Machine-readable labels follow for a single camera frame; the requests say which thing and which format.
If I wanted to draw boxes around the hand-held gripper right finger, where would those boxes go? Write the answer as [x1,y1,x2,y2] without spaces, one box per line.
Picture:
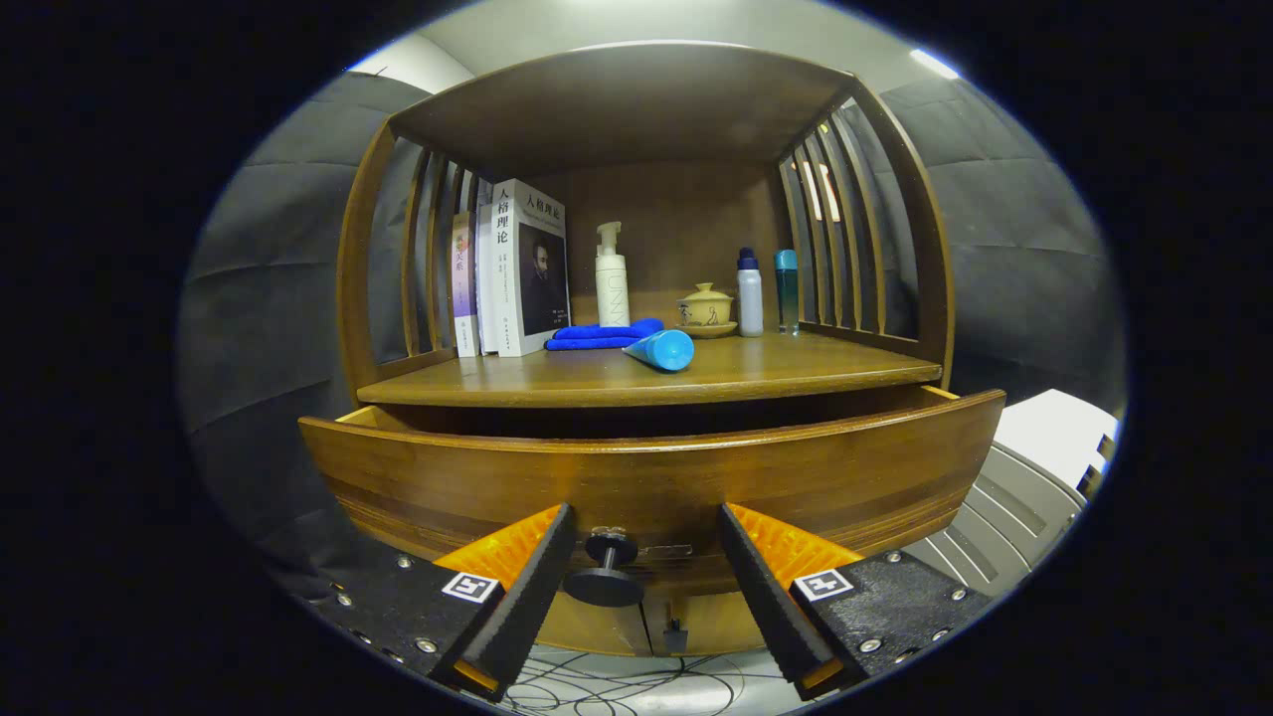
[718,502,996,700]

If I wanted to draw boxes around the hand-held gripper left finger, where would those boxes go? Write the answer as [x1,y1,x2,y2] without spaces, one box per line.
[298,502,578,702]

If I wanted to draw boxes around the black drawer knob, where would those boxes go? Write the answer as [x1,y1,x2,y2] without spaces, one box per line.
[564,532,645,609]

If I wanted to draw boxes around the wooden drawer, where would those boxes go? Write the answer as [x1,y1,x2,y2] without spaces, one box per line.
[298,386,1007,598]

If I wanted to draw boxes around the white and blue tube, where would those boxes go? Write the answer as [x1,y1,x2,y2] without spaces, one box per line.
[623,329,696,373]

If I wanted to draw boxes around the wooden countertop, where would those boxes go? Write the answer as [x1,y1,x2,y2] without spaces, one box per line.
[356,330,943,409]

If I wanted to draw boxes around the wooden cabinet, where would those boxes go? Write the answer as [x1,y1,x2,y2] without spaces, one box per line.
[336,42,958,657]

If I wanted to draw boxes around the blue folded cloth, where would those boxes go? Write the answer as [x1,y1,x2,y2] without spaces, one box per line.
[544,318,665,352]

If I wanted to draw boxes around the yellow lidded tea cup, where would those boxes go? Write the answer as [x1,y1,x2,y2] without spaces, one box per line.
[677,282,735,327]

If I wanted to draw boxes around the white bottle blue cap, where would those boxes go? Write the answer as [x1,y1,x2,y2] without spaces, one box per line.
[737,248,765,338]

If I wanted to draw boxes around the teal slim bottle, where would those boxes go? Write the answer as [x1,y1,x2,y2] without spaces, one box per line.
[775,249,800,336]

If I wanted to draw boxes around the thin white book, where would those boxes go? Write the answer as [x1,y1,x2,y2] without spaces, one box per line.
[474,204,500,356]

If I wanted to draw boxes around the purple book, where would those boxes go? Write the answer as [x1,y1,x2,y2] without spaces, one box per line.
[451,211,480,358]

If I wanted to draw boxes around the white pump bottle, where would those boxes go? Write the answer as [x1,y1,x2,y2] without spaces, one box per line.
[595,221,631,327]

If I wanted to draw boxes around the white grey machine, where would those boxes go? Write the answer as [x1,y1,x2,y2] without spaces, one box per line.
[900,389,1120,598]

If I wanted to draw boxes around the thick white portrait book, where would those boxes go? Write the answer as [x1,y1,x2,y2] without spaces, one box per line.
[491,178,572,358]

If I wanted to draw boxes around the black floor cables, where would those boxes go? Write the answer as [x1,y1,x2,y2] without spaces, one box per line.
[497,651,797,716]

